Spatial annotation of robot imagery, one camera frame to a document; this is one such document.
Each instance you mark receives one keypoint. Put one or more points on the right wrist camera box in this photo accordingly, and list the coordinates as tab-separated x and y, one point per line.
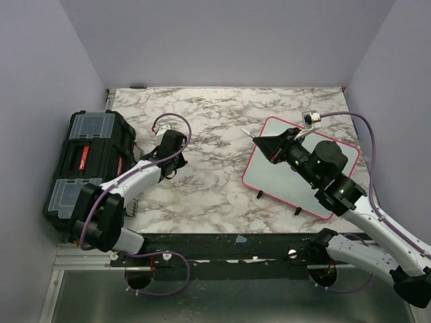
310	117

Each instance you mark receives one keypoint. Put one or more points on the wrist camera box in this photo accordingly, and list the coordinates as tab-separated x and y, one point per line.
159	131
310	117

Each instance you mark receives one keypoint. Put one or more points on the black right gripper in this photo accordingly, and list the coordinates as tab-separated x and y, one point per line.
274	147

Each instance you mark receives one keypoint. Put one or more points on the white whiteboard marker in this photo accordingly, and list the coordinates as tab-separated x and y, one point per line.
247	133

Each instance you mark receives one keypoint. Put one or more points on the pink framed whiteboard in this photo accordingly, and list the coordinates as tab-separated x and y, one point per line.
281	183

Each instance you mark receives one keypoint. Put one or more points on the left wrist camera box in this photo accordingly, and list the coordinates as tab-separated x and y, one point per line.
159	131

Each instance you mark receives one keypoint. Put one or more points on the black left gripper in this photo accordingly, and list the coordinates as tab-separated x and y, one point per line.
181	163

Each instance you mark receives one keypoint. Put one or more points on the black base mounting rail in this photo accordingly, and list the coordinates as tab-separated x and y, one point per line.
220	257

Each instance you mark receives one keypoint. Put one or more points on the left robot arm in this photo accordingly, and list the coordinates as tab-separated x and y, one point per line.
97	220

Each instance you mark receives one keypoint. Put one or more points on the black whiteboard clip right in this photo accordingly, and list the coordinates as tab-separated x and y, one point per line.
297	211

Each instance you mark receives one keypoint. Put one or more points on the black plastic toolbox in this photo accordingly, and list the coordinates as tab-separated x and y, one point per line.
98	147

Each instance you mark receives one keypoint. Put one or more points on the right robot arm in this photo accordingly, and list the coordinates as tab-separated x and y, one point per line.
402	263

